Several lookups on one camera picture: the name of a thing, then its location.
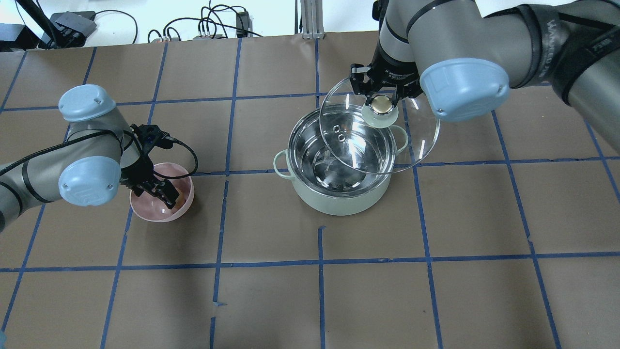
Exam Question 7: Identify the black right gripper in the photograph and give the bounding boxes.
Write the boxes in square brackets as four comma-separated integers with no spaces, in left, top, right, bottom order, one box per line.
[350,62,423,108]

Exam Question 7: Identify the black cable bundle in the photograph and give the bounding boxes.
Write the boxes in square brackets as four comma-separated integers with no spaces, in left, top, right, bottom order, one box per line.
[148,0,264,44]

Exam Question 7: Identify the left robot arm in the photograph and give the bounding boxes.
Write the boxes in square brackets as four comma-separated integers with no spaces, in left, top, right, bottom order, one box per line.
[0,84,182,230]

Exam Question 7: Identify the brown paper table cover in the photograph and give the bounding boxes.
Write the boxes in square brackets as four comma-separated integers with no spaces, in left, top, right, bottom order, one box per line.
[1,32,619,349]

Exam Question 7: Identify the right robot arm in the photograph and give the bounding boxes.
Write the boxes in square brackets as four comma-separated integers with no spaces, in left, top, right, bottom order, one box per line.
[348,0,619,150]

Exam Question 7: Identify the glass pot lid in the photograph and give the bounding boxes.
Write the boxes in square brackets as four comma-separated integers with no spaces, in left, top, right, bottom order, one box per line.
[319,78,440,175]

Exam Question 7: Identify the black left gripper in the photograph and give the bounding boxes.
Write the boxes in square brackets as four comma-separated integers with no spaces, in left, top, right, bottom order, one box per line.
[120,124,179,208]

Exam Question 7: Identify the aluminium frame post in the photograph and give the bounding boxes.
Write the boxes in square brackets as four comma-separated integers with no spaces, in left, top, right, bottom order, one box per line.
[299,0,325,40]

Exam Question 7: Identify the pink bowl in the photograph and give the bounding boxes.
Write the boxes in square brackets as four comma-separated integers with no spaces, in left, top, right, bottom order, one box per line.
[130,176,195,222]

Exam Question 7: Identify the mint green steel pot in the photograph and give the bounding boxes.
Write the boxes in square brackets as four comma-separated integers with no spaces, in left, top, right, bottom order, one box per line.
[273,109,391,216]

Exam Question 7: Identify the beige egg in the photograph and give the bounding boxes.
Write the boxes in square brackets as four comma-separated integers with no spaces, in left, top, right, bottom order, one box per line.
[175,193,186,207]

